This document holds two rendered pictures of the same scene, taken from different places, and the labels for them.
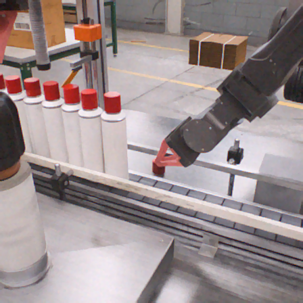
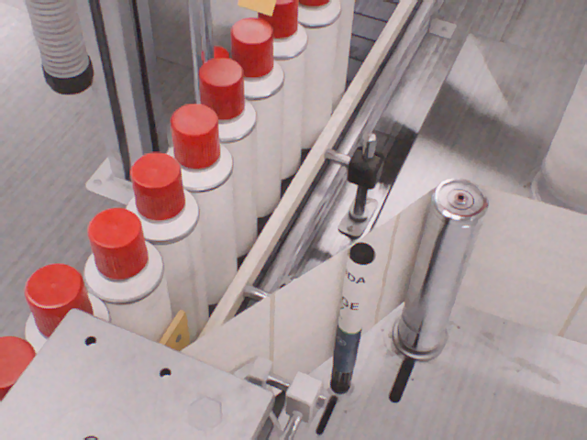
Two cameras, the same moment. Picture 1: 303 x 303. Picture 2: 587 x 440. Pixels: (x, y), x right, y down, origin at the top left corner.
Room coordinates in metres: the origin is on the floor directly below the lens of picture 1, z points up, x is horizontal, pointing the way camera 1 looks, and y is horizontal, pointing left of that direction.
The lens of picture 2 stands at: (0.71, 0.72, 1.48)
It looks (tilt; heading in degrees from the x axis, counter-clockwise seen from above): 52 degrees down; 267
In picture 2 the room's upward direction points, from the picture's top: 3 degrees clockwise
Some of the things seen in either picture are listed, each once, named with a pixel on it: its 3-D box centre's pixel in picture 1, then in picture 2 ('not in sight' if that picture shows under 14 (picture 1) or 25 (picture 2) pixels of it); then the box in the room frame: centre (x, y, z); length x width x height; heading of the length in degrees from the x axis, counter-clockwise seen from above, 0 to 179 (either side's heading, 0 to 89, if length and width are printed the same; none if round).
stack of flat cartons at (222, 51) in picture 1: (218, 50); not in sight; (4.71, -0.87, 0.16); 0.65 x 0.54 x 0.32; 62
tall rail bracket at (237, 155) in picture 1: (230, 176); not in sight; (0.62, -0.17, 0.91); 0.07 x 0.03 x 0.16; 155
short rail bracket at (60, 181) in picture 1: (61, 187); (364, 177); (0.61, 0.20, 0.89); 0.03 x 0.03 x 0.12; 65
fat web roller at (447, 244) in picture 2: not in sight; (437, 275); (0.58, 0.37, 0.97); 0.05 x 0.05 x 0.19
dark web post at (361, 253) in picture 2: not in sight; (349, 325); (0.65, 0.41, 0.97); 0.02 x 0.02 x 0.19
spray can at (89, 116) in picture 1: (92, 136); (309, 57); (0.67, 0.13, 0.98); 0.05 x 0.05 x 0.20
